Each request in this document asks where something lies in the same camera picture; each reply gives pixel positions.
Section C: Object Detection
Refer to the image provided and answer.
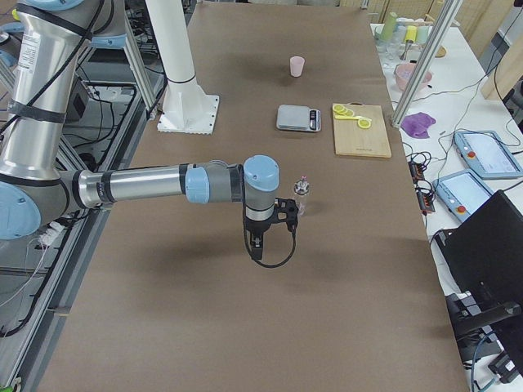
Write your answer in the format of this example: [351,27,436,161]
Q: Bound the teach pendant far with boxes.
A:
[454,131,522,180]

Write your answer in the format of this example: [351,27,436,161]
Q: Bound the teach pendant near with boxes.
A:
[432,169,494,222]

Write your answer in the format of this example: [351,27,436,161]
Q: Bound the yellow cup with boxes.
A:
[405,25,418,43]

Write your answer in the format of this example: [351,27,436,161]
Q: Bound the silver digital kitchen scale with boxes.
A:
[276,105,321,132]

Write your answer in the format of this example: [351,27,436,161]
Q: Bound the yellow plastic knife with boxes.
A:
[334,114,362,121]

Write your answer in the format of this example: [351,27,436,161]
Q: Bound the aluminium frame post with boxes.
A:
[391,0,463,128]

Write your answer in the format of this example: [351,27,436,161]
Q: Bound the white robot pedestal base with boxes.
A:
[146,0,220,135]

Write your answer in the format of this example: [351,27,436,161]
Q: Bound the green cup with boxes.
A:
[380,11,398,42]

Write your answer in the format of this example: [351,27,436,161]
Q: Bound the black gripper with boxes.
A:
[244,198,299,260]

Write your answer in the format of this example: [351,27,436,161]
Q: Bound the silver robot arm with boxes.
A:
[1,1,298,262]

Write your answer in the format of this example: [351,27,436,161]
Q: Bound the lemon slice near blade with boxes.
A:
[357,117,372,129]

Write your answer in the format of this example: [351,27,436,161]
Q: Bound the clear glass sauce bottle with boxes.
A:
[293,176,310,216]

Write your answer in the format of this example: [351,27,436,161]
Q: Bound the pink bowl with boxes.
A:
[394,63,433,91]

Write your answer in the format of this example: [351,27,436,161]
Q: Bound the pink plastic cup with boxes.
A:
[289,56,306,78]

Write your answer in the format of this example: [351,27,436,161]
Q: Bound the black power strip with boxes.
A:
[408,160,436,215]

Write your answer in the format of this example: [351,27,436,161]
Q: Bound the bamboo cutting board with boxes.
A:
[332,103,391,158]

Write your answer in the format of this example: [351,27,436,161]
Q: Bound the purple cloth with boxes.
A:
[400,112,436,139]

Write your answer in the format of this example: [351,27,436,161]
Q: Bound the teach pendant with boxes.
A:
[432,169,494,222]
[454,131,522,180]

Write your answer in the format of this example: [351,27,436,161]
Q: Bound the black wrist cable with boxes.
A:
[243,223,297,270]

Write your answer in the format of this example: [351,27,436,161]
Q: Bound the black monitor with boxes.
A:
[436,190,522,372]

